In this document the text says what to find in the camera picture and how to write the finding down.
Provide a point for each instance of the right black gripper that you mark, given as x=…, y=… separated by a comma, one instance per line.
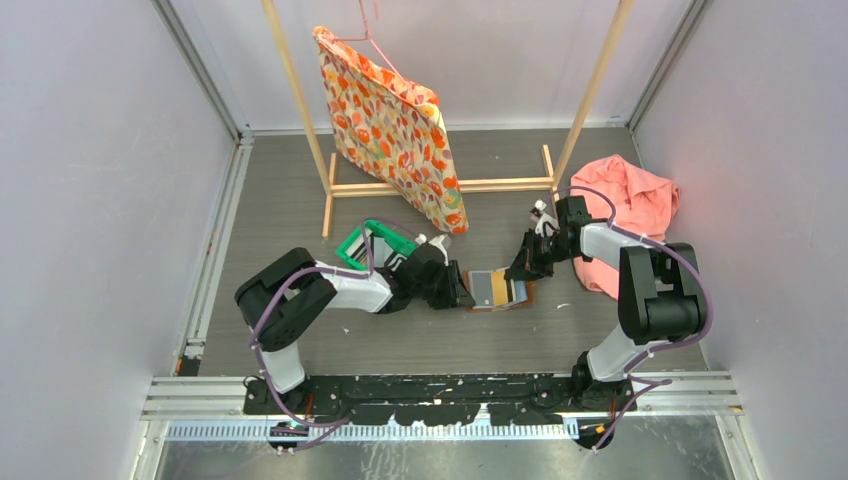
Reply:
x=525, y=266

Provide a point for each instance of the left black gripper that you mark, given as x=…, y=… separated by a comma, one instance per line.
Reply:
x=455, y=294

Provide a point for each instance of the brown leather card holder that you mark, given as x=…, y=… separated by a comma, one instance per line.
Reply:
x=523, y=291

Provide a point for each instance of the gold black-striped credit card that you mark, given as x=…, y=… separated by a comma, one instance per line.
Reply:
x=502, y=289

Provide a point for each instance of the green plastic card bin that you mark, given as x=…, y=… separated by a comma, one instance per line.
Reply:
x=378, y=229

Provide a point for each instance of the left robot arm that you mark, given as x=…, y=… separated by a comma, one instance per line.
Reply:
x=280, y=302

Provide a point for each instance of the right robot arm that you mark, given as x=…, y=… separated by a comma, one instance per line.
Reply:
x=661, y=301

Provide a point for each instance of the stack of credit cards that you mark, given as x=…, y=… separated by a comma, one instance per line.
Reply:
x=379, y=251

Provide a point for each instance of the wooden clothes rack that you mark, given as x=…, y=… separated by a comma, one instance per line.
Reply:
x=550, y=182

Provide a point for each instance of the pink crumpled cloth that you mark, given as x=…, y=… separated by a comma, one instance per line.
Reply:
x=640, y=201

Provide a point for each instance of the floral fabric bag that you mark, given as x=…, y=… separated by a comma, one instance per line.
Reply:
x=395, y=139

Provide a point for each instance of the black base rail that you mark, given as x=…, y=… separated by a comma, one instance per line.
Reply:
x=438, y=400

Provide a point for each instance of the aluminium frame rail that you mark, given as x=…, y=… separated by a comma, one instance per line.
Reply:
x=209, y=408

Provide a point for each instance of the pink wire hanger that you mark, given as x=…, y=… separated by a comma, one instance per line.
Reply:
x=398, y=33

